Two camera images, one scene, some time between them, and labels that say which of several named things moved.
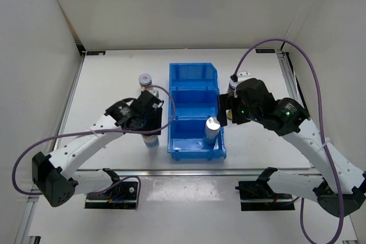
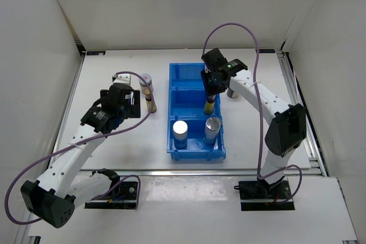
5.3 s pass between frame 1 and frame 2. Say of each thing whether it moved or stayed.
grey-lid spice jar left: stayed
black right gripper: moved
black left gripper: moved
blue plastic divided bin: stayed
